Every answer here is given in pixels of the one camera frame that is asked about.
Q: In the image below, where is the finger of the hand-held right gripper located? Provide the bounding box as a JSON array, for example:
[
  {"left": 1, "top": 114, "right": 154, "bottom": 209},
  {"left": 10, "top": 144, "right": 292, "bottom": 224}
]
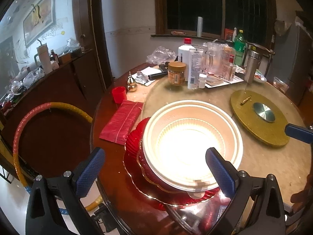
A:
[{"left": 285, "top": 124, "right": 313, "bottom": 144}]

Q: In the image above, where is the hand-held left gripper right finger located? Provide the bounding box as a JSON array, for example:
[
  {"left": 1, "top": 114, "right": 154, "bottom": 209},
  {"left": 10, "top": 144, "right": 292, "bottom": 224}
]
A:
[{"left": 205, "top": 147, "right": 285, "bottom": 235}]

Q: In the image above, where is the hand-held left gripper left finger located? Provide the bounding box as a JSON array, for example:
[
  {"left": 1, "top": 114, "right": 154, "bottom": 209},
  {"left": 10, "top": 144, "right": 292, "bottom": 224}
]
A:
[{"left": 26, "top": 147, "right": 105, "bottom": 235}]

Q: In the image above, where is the red plate with gold lettering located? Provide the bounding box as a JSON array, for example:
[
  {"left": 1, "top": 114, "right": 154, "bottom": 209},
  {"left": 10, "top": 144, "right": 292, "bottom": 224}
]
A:
[{"left": 123, "top": 117, "right": 220, "bottom": 206}]

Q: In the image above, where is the red plate with round sticker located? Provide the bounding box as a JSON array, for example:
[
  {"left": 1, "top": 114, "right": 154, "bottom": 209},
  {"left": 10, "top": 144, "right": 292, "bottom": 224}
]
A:
[{"left": 136, "top": 139, "right": 218, "bottom": 194}]

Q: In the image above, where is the white foam bowl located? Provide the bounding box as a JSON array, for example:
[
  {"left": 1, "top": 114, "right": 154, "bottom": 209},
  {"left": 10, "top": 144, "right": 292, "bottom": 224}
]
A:
[{"left": 143, "top": 100, "right": 244, "bottom": 193}]

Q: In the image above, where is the clear plastic box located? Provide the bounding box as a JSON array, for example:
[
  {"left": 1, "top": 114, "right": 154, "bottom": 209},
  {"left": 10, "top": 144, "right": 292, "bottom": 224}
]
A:
[{"left": 273, "top": 76, "right": 289, "bottom": 93}]

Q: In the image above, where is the gold round turntable disc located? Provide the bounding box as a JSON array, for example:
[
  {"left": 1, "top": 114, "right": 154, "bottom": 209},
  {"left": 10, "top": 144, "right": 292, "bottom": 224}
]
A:
[{"left": 230, "top": 89, "right": 290, "bottom": 148}]

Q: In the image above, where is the red striped plastic bag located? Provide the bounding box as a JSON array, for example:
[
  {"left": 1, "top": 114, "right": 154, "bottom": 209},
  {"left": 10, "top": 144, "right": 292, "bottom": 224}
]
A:
[{"left": 99, "top": 99, "right": 144, "bottom": 145}]

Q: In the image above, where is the patterned plate of food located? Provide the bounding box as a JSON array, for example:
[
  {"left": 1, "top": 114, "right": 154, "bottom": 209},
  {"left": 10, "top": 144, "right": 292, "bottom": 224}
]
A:
[{"left": 253, "top": 70, "right": 267, "bottom": 83}]

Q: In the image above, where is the red and yellow hula hoop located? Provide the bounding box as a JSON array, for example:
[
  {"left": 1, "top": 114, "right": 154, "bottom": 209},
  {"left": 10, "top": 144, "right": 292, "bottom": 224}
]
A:
[{"left": 13, "top": 102, "right": 103, "bottom": 212}]

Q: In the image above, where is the grey refrigerator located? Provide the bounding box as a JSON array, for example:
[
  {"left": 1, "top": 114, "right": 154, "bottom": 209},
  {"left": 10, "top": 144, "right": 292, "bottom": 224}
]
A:
[{"left": 266, "top": 17, "right": 313, "bottom": 106}]

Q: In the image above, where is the white printed paper sheet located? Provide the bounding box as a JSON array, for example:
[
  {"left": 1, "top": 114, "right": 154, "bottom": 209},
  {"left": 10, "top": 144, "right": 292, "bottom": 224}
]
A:
[{"left": 205, "top": 72, "right": 245, "bottom": 89}]

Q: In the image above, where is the stainless steel thermos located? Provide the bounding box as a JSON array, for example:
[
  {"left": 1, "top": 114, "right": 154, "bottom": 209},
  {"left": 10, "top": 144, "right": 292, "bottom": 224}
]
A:
[{"left": 244, "top": 50, "right": 262, "bottom": 83}]

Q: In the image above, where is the red plastic cup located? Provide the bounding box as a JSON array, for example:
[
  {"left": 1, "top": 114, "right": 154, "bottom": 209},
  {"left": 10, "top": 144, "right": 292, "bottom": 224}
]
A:
[{"left": 112, "top": 86, "right": 127, "bottom": 104}]

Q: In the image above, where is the dark wooden sideboard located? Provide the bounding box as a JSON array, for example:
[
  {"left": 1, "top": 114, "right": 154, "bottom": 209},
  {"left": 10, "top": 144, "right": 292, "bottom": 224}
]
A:
[{"left": 0, "top": 49, "right": 109, "bottom": 184}]

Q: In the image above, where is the dark wooden chair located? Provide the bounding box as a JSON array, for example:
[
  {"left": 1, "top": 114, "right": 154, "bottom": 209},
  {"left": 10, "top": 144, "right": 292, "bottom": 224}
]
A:
[{"left": 246, "top": 40, "right": 275, "bottom": 74}]

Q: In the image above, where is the brown book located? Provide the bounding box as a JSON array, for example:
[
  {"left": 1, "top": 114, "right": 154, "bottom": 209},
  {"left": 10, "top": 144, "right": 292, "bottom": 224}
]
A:
[{"left": 207, "top": 75, "right": 224, "bottom": 86}]

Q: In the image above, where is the small white pill bottle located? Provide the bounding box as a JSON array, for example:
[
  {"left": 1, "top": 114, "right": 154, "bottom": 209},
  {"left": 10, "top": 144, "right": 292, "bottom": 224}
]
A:
[{"left": 198, "top": 73, "right": 208, "bottom": 89}]

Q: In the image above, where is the amber liquor bottle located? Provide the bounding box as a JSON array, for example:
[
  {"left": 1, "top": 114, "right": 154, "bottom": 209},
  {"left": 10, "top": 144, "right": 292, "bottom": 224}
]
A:
[{"left": 224, "top": 46, "right": 237, "bottom": 81}]

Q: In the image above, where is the gold gourd ornament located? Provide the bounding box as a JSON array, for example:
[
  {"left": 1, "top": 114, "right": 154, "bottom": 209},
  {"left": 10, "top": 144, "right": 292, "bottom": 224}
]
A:
[{"left": 127, "top": 71, "right": 138, "bottom": 93}]

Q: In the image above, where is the green soda bottle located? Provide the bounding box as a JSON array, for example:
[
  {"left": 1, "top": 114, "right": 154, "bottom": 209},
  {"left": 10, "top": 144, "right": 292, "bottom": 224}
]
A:
[{"left": 233, "top": 29, "right": 246, "bottom": 66}]

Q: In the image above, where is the white squeeze tube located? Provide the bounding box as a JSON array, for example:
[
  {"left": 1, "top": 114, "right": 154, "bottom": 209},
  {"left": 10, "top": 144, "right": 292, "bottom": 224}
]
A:
[{"left": 187, "top": 49, "right": 204, "bottom": 90}]

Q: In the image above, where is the brown jar with tan lid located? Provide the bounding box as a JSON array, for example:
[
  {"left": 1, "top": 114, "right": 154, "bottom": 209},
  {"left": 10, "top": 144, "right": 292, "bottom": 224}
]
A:
[{"left": 167, "top": 62, "right": 187, "bottom": 86}]

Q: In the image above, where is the clear glass mug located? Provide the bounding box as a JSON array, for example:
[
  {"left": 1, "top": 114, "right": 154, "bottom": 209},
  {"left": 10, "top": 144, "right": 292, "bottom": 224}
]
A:
[{"left": 202, "top": 42, "right": 224, "bottom": 75}]

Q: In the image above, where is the white paper slip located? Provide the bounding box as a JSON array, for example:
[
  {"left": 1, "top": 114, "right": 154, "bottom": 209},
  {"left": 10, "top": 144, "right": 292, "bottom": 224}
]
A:
[{"left": 137, "top": 66, "right": 169, "bottom": 86}]

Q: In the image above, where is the white liquor bottle red cap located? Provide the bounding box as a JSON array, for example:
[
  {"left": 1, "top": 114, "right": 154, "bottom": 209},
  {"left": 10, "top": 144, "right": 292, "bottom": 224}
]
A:
[{"left": 178, "top": 38, "right": 193, "bottom": 81}]

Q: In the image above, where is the crumpled clear plastic bag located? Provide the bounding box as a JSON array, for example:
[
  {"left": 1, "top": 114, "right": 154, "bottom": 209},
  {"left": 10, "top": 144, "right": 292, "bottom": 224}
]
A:
[{"left": 146, "top": 46, "right": 178, "bottom": 64}]

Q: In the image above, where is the dark framed window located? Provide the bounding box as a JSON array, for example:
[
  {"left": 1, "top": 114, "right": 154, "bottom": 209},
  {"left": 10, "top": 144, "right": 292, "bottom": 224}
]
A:
[{"left": 154, "top": 0, "right": 277, "bottom": 40}]

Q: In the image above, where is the white tumbler with handle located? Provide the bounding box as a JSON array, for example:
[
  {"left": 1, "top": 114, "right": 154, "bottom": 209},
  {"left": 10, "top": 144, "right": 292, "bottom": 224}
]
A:
[{"left": 35, "top": 40, "right": 53, "bottom": 75}]

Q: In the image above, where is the framed wall painting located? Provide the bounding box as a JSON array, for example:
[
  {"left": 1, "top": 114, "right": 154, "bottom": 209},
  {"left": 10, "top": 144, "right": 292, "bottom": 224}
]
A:
[{"left": 23, "top": 0, "right": 57, "bottom": 48}]

